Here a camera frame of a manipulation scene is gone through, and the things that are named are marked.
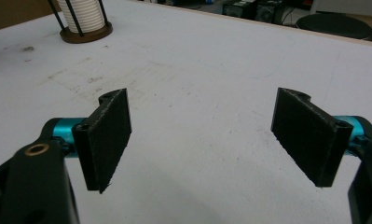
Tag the brown plate rack with rods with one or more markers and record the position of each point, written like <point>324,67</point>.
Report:
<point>86,32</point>

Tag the stack of white plates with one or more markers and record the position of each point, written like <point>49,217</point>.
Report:
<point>81,14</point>

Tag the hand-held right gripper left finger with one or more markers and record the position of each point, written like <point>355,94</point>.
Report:
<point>104,140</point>

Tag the black round stool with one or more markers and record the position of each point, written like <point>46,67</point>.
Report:
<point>334,26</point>

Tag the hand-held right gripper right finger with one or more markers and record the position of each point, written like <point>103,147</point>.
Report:
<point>311,137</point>

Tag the dark equipment boxes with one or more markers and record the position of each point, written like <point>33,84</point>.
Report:
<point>255,9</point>

